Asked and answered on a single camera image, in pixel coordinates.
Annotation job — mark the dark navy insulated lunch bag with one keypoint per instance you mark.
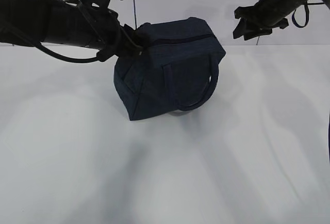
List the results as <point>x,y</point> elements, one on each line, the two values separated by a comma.
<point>178,69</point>

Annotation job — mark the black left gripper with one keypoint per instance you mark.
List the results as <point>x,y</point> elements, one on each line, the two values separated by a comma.
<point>117,39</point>

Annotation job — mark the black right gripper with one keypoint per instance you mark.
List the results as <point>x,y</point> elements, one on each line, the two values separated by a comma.
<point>264,15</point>

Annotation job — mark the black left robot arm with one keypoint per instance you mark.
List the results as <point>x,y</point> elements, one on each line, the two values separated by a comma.
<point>81,23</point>

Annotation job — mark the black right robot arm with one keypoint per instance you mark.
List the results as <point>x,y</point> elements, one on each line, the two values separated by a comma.
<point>290,7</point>

